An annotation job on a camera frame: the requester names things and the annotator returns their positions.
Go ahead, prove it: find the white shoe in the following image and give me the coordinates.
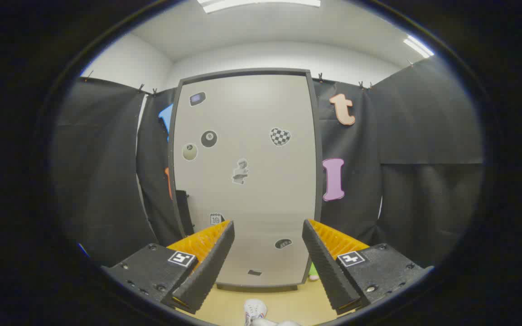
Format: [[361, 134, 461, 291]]
[[244, 299, 267, 326]]

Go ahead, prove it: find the black backdrop cloth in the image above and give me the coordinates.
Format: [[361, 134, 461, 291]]
[[53, 57, 484, 268]]

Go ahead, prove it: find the long ceiling light panel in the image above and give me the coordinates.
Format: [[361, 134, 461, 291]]
[[198, 0, 321, 14]]

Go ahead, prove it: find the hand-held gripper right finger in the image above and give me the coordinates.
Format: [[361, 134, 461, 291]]
[[302, 219, 435, 316]]

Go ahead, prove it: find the grey shoe cabinet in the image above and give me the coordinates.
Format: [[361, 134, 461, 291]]
[[168, 68, 325, 291]]

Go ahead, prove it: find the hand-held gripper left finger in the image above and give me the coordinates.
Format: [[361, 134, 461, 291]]
[[101, 220, 236, 315]]

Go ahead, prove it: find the narrow ceiling light panel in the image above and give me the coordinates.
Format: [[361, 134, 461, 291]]
[[403, 35, 435, 58]]

